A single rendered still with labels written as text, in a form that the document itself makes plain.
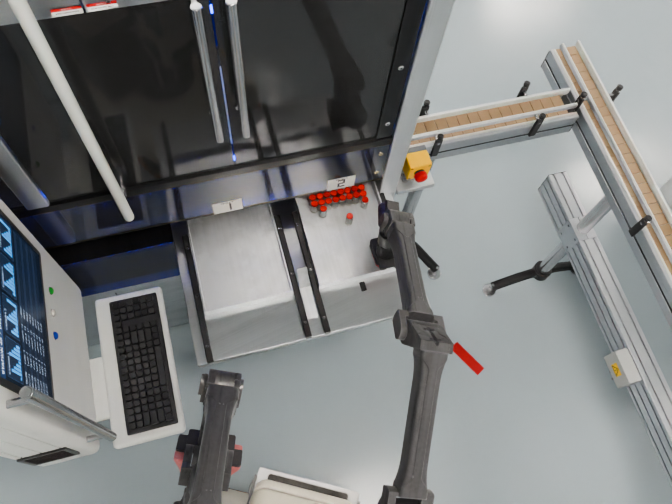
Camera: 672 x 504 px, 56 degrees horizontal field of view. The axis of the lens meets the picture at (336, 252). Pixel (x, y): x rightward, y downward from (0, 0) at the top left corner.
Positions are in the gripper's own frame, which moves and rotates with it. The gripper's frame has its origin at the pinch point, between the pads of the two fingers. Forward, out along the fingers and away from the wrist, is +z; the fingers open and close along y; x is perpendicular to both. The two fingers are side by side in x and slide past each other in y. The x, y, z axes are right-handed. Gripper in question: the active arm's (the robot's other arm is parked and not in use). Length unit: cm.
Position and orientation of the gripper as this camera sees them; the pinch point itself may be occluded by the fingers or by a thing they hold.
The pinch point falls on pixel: (382, 267)
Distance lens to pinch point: 189.4
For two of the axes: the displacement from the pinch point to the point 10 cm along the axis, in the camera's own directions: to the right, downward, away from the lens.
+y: -2.7, -8.2, 5.0
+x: -9.6, 2.1, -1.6
